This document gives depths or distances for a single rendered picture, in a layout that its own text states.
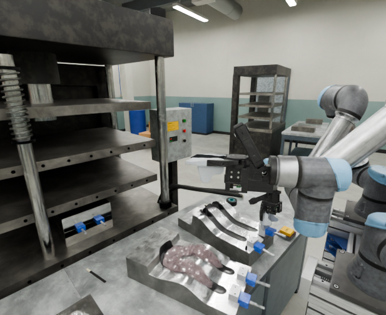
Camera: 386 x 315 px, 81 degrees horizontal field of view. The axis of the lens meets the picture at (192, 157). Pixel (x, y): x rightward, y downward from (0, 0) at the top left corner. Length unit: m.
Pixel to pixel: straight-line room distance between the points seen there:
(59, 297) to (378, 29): 7.54
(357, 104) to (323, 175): 0.60
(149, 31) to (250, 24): 6.83
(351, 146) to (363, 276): 0.41
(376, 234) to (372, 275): 0.13
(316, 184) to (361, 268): 0.43
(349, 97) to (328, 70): 6.32
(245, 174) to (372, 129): 0.35
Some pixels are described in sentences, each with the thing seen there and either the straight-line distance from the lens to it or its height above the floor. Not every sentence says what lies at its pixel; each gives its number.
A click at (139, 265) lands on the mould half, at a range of 1.09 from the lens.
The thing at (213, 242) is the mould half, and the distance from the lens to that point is 1.29.
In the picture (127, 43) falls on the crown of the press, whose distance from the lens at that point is 1.33.
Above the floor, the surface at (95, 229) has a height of 0.82.
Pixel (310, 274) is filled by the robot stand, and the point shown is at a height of 0.99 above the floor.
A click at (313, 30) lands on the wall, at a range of 7.63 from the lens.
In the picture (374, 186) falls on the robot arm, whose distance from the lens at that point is 1.31.
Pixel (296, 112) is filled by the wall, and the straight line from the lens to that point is 7.54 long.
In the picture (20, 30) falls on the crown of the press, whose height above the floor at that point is 1.83.
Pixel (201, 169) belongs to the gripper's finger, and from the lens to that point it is 0.53.
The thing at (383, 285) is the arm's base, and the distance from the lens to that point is 0.92.
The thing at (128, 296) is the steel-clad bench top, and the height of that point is 0.80.
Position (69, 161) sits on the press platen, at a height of 1.26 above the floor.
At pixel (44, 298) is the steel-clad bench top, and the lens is 1.25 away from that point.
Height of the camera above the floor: 1.62
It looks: 17 degrees down
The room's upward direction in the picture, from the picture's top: straight up
